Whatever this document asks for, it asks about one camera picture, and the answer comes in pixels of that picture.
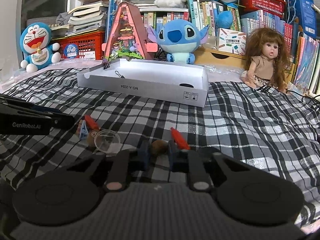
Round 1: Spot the red plastic clip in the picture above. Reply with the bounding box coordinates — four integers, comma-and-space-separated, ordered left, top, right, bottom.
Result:
170, 127, 190, 150
84, 115, 100, 130

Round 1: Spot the clear plastic cup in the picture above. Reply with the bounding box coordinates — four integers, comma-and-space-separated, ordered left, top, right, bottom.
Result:
91, 129, 121, 155

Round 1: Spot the Doraemon plush toy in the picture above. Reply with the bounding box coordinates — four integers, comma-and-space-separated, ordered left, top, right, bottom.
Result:
20, 22, 61, 73

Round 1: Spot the black white plaid cloth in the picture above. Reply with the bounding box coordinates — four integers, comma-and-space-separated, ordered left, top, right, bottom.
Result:
7, 69, 319, 226

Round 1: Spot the white cardboard box tray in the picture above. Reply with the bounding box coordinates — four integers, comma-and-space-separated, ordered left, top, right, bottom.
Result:
77, 59, 209, 107

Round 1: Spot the black binder clip in box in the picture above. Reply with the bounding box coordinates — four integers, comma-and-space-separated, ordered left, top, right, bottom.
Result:
115, 70, 125, 79

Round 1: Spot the red plastic crate left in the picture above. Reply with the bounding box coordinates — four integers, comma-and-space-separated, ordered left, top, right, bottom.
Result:
52, 30, 105, 60

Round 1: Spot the black binder clip on rim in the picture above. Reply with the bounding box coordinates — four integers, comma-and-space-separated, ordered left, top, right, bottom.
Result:
103, 61, 112, 70

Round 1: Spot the wooden drawer box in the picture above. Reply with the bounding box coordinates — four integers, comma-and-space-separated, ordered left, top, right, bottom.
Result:
194, 47, 246, 69

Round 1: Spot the stack of books left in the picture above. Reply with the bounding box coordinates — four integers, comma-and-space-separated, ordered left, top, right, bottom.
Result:
48, 0, 131, 38

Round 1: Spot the pink triangular diorama house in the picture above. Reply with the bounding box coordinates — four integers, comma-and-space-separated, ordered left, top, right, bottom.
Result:
103, 2, 158, 63

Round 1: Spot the brown haired baby doll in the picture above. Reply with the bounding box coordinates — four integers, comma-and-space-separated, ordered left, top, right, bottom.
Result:
240, 27, 289, 93

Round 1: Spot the white pencil pattern box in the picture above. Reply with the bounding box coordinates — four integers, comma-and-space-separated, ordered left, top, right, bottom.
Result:
217, 28, 247, 55

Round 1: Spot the blue Stitch plush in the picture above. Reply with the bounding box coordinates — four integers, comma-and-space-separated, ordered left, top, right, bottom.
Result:
147, 19, 209, 64

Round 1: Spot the red plastic basket top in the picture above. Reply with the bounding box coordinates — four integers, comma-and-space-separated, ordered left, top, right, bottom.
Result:
240, 0, 285, 18

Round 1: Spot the blue box upper right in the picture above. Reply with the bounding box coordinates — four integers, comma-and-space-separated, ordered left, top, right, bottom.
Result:
284, 0, 317, 38

